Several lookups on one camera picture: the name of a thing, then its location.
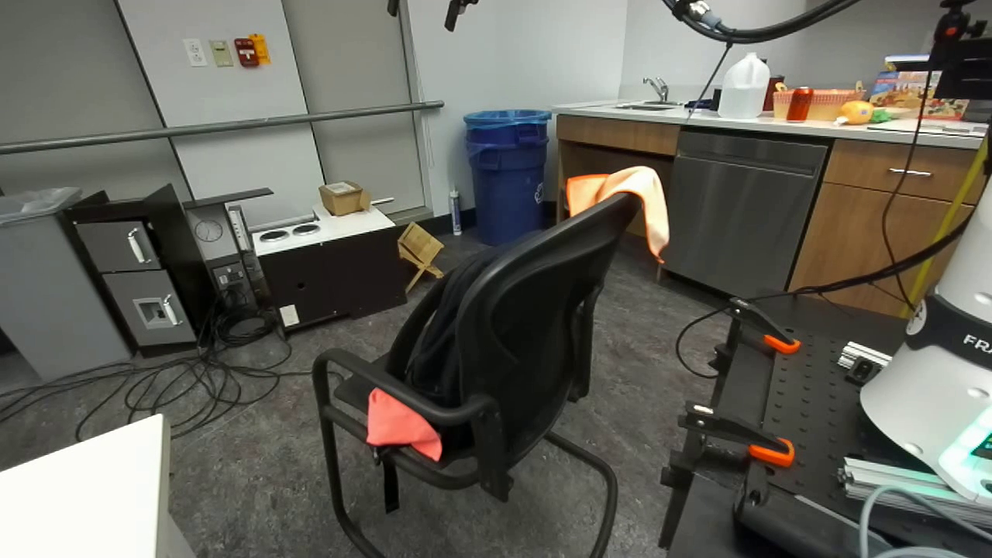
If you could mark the cream orange towel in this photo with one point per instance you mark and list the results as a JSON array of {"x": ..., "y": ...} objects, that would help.
[{"x": 645, "y": 203}]

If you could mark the black mesh office chair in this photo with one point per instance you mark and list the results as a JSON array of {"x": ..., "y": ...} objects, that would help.
[{"x": 516, "y": 330}]

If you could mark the red yellow fire alarm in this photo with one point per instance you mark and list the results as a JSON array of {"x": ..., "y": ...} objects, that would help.
[{"x": 253, "y": 49}]

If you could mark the blue trash bin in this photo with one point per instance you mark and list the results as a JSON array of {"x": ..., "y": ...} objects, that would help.
[{"x": 506, "y": 173}]

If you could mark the small cardboard box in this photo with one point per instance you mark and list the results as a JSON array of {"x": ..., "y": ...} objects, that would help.
[{"x": 341, "y": 198}]

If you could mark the chrome sink faucet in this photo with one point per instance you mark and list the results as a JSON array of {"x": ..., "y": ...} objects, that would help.
[{"x": 659, "y": 91}]

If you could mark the black toy stove white top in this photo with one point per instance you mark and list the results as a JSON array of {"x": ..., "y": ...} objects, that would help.
[{"x": 330, "y": 280}]

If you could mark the white plastic jug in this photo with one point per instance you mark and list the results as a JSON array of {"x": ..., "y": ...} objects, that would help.
[{"x": 744, "y": 95}]

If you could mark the brown bottle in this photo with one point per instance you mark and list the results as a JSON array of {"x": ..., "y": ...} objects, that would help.
[{"x": 776, "y": 95}]

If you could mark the stainless steel dishwasher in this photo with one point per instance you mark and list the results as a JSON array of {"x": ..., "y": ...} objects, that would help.
[{"x": 739, "y": 206}]

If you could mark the red bottle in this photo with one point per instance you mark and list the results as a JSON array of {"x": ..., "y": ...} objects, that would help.
[{"x": 801, "y": 105}]

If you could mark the black drawer cabinet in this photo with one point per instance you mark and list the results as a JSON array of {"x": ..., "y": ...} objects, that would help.
[{"x": 134, "y": 280}]

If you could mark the orange plastic container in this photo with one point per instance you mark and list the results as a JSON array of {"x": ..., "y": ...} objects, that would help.
[{"x": 830, "y": 102}]

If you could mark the yellow toy fruit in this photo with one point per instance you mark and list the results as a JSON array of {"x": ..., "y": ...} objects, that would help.
[{"x": 856, "y": 113}]

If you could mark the grey bin cabinet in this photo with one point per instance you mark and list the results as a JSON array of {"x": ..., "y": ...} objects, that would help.
[{"x": 51, "y": 297}]

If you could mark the wooden counter cabinet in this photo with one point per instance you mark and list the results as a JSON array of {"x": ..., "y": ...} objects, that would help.
[{"x": 856, "y": 227}]

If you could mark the colourful printed box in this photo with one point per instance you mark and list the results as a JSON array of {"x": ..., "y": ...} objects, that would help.
[{"x": 917, "y": 95}]

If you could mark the black perforated breadboard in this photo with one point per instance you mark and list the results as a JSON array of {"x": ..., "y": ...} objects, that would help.
[{"x": 815, "y": 404}]

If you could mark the white table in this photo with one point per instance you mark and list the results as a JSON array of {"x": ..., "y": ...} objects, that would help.
[{"x": 80, "y": 498}]

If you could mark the beige wall plate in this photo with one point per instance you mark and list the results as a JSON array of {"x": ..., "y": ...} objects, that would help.
[{"x": 221, "y": 52}]

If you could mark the white wall switch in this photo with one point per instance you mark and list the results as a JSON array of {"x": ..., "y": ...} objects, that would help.
[{"x": 197, "y": 52}]

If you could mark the grey wall rail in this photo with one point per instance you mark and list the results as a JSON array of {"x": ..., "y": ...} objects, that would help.
[{"x": 205, "y": 128}]

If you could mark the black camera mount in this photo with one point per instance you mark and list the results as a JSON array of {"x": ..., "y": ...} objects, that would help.
[{"x": 963, "y": 49}]

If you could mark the silver metal bracket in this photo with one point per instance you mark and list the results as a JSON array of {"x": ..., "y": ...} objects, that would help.
[{"x": 861, "y": 359}]

